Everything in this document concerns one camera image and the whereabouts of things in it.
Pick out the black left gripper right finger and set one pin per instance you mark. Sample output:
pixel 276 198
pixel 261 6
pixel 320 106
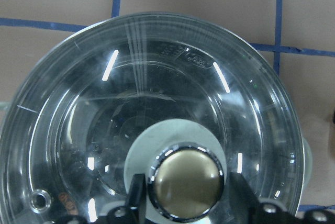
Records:
pixel 245 206

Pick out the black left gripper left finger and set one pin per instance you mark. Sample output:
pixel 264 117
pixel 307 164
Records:
pixel 136 202

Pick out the glass pot lid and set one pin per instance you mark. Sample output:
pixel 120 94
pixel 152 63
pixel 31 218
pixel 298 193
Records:
pixel 157 119

